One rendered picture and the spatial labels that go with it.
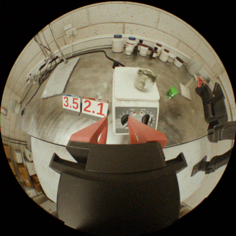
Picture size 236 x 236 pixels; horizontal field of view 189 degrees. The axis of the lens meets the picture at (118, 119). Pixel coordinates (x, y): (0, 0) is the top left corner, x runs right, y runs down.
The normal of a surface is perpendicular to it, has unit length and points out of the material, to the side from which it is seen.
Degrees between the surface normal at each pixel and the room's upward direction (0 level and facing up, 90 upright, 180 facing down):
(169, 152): 0
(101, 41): 90
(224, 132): 79
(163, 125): 0
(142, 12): 90
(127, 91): 0
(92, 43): 90
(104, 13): 90
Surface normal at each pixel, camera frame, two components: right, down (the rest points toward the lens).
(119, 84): 0.01, -0.25
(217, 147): -1.00, 0.00
